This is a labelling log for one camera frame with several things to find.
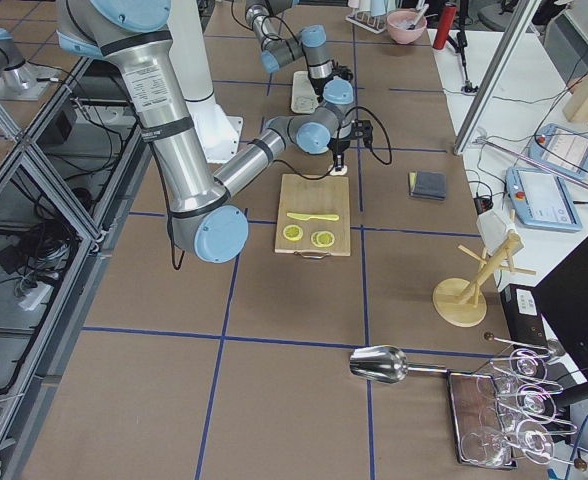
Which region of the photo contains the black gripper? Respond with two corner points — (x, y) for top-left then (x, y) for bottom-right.
(329, 120), (373, 168)

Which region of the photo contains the wine glass rack tray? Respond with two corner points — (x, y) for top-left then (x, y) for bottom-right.
(447, 332), (578, 470)

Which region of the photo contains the yellow sponge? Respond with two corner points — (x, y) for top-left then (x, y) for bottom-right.
(408, 171), (417, 196)

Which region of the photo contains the pink mixing bowl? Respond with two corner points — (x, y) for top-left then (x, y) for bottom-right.
(386, 10), (427, 45)

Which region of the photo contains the white steamed bun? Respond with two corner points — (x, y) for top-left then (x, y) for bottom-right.
(330, 165), (348, 176)

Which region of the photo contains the blue teach pendant near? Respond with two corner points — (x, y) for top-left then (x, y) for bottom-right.
(505, 167), (583, 232)

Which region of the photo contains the red bottle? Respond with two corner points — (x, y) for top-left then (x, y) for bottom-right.
(432, 2), (457, 50)

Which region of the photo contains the yellow plastic knife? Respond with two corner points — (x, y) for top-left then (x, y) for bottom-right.
(286, 212), (340, 222)

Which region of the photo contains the white plastic tray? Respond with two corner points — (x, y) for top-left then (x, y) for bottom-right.
(290, 71), (323, 115)

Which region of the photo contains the blue teach pendant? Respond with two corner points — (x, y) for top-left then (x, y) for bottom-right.
(505, 167), (583, 232)
(529, 123), (588, 180)

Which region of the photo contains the aluminium frame post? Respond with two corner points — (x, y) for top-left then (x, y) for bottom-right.
(453, 0), (542, 155)

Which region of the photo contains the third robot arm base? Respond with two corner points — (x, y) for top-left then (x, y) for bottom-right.
(0, 28), (47, 101)

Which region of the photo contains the wooden mug tree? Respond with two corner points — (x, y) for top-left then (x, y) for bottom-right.
(432, 209), (536, 328)

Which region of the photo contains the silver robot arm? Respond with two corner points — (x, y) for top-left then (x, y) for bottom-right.
(245, 0), (336, 101)
(56, 1), (355, 263)

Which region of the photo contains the bamboo cutting board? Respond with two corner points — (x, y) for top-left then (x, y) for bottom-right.
(274, 174), (351, 258)

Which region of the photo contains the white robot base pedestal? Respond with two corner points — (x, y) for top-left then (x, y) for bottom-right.
(168, 0), (243, 164)

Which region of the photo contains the white wire cup rack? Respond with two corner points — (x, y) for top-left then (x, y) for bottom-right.
(345, 9), (386, 34)

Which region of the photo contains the blue teach pendant far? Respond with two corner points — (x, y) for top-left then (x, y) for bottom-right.
(529, 123), (588, 180)

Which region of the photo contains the black computer monitor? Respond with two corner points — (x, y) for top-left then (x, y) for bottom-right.
(534, 236), (588, 368)

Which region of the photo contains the metal scoop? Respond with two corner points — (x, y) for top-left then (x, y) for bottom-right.
(349, 345), (448, 384)

